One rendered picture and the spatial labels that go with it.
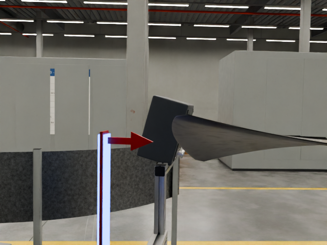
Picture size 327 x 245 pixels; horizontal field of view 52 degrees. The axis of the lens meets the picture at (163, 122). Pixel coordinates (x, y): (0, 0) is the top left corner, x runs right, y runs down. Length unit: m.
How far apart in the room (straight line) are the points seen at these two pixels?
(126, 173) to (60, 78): 4.48
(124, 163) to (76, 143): 4.32
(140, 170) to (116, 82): 4.18
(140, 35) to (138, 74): 0.52
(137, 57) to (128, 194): 2.69
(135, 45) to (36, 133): 2.87
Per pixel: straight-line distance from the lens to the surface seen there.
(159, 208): 0.99
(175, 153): 1.01
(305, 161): 6.98
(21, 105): 6.69
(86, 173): 2.09
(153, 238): 0.98
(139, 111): 4.56
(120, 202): 2.22
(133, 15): 4.71
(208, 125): 0.33
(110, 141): 0.43
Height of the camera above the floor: 1.23
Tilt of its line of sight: 3 degrees down
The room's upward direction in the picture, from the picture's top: 1 degrees clockwise
